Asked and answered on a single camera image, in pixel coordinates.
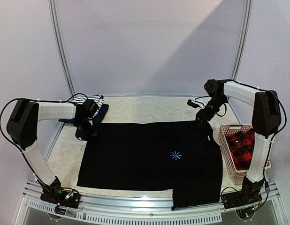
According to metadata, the black white striped tank top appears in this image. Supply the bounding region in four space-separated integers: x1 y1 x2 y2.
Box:
72 94 104 119

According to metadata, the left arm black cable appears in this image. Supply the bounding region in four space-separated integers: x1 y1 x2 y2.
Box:
0 93 88 186

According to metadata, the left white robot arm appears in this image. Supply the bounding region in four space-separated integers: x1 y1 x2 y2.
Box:
7 98 99 186

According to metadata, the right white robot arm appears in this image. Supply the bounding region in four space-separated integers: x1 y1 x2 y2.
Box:
196 79 282 183

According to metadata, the black garment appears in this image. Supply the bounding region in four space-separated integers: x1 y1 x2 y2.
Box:
77 120 223 209

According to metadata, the red black plaid shirt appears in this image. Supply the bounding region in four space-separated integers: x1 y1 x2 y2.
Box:
225 128 255 171

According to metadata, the folded blue garment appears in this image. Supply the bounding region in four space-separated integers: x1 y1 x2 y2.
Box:
58 104 109 125

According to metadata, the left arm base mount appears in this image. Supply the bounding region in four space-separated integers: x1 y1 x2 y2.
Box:
38 177 81 209

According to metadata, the pink perforated laundry basket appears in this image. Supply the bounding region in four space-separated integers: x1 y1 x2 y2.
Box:
217 123 272 180

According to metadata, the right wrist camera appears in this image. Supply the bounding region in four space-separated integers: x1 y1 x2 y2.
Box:
187 99 205 109

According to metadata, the aluminium front rail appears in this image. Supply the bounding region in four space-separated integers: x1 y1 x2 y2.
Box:
14 181 290 225

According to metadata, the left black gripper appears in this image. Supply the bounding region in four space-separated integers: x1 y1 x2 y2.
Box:
76 118 99 141

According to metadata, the aluminium corner post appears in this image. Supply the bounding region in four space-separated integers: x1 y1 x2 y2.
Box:
231 0 252 80
48 0 75 95

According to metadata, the left aluminium corner post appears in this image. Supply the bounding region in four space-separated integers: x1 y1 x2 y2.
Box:
48 0 75 95

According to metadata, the right aluminium corner post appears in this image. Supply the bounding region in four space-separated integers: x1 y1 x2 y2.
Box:
231 0 252 80

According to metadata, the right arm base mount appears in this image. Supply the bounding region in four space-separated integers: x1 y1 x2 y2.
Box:
220 181 270 211

